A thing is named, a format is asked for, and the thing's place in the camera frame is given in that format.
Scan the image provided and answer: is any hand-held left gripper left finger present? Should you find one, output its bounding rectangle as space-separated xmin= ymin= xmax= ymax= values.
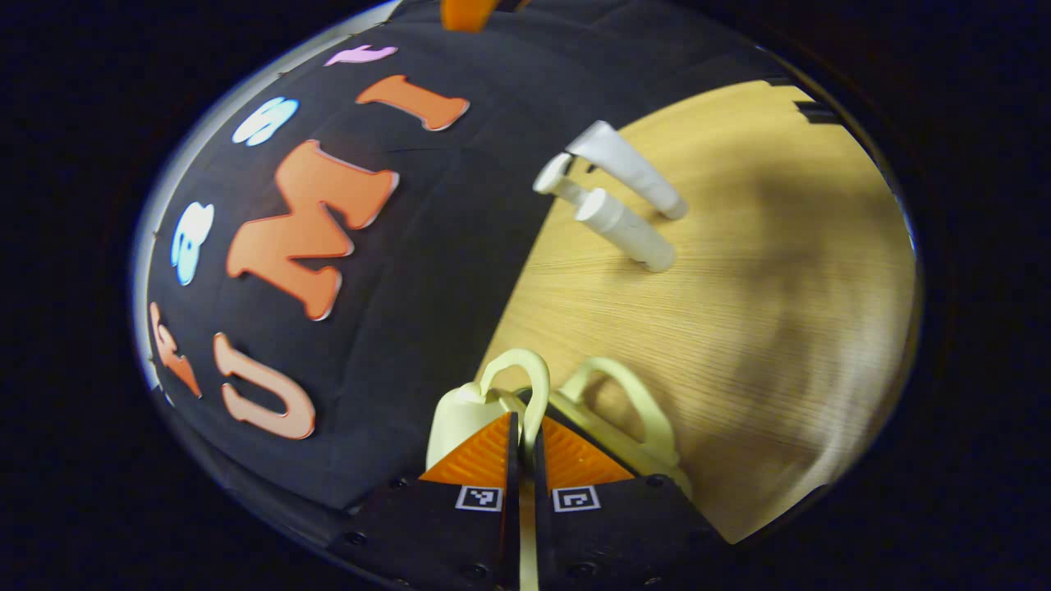
xmin=327 ymin=410 xmax=522 ymax=591

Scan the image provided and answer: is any white squeeze tube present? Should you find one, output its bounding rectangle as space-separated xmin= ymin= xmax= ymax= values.
xmin=567 ymin=121 xmax=689 ymax=221

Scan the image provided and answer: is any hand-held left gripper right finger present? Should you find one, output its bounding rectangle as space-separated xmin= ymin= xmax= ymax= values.
xmin=530 ymin=415 xmax=729 ymax=591

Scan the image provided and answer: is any white pump bottle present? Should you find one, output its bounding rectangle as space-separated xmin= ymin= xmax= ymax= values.
xmin=534 ymin=153 xmax=678 ymax=273

